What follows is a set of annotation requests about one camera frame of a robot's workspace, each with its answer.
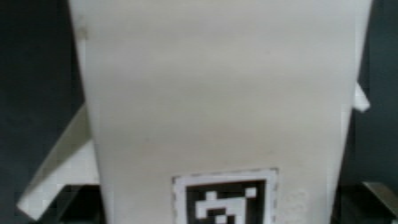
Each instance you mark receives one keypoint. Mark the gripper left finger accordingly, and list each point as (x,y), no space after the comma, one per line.
(75,207)

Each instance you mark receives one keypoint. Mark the white cabinet body box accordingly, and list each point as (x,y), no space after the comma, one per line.
(64,166)

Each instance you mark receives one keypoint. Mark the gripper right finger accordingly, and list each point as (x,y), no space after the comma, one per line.
(366,204)

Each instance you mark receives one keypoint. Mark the white cabinet top block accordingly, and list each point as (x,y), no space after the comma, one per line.
(219,80)

